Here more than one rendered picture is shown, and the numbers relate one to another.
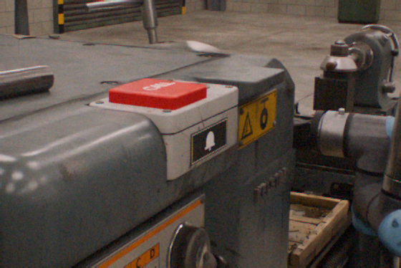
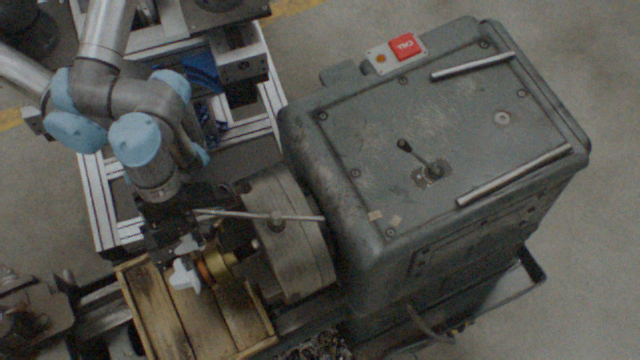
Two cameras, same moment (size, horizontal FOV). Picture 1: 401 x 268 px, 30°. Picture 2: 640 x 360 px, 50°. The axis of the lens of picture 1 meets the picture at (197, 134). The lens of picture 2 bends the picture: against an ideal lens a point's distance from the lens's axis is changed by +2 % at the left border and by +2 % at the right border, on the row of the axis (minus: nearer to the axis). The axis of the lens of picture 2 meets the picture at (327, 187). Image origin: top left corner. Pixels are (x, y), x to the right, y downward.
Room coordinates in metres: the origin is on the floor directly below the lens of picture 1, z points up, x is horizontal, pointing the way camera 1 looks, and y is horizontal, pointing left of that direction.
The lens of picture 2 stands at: (1.47, 0.50, 2.56)
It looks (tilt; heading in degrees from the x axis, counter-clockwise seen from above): 65 degrees down; 220
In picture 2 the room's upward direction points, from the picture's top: 2 degrees counter-clockwise
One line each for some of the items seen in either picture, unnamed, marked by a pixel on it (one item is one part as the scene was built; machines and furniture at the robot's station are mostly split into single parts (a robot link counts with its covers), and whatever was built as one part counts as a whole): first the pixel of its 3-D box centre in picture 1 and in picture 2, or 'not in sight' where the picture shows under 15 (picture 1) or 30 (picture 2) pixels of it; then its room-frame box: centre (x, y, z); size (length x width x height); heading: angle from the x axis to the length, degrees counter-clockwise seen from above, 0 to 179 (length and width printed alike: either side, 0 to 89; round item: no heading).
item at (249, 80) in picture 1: (234, 85); (342, 80); (0.76, -0.04, 1.24); 0.09 x 0.08 x 0.03; 154
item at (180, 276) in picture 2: not in sight; (182, 277); (1.32, -0.06, 1.09); 0.09 x 0.06 x 0.03; 64
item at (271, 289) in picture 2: not in sight; (265, 281); (1.21, 0.09, 1.09); 0.12 x 0.11 x 0.05; 64
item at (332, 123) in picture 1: (334, 132); not in sight; (1.24, -0.23, 1.08); 0.08 x 0.05 x 0.08; 154
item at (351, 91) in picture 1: (333, 92); (8, 329); (1.63, -0.29, 1.07); 0.07 x 0.07 x 0.10; 64
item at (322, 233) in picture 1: (231, 218); (195, 304); (1.33, -0.07, 0.89); 0.36 x 0.30 x 0.04; 64
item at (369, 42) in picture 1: (361, 78); not in sight; (2.19, -0.47, 1.01); 0.30 x 0.20 x 0.29; 154
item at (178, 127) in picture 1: (168, 125); (395, 59); (0.62, 0.03, 1.23); 0.13 x 0.08 x 0.05; 154
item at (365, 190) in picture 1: (379, 201); not in sight; (1.19, -0.30, 0.97); 0.11 x 0.08 x 0.11; 3
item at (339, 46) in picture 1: (339, 47); not in sight; (1.64, -0.30, 1.17); 0.04 x 0.04 x 0.03
